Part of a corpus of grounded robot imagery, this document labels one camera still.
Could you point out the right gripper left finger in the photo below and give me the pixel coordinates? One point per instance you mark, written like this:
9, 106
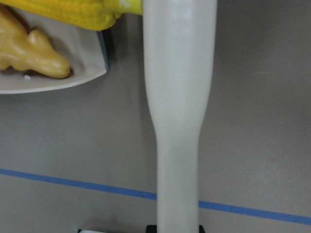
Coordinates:
151, 229

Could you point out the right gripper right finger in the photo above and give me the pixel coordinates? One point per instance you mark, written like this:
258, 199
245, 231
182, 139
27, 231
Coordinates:
201, 229

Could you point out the beige plastic dustpan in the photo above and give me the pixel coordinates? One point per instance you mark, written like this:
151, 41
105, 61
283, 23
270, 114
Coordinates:
84, 49

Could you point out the beige hand brush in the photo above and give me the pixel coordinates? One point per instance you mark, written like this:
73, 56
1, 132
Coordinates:
179, 41

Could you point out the toy ginger root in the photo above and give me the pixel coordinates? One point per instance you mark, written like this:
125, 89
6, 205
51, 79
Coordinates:
24, 50

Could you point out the yellow toy corn cob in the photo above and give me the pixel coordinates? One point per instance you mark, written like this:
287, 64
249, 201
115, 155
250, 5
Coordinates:
94, 15

